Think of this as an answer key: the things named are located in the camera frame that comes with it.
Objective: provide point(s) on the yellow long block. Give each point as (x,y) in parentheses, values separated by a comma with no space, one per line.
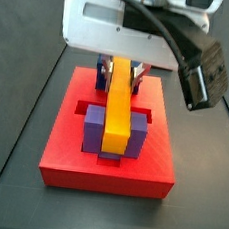
(117,118)

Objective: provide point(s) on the purple U-shaped block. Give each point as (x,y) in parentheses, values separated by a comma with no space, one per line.
(94,128)

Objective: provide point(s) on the red board base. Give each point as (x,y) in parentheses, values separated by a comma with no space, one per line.
(65,164)

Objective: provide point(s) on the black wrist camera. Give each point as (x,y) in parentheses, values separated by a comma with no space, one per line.
(204,81)

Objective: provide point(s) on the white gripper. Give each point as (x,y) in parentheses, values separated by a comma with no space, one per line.
(102,26)

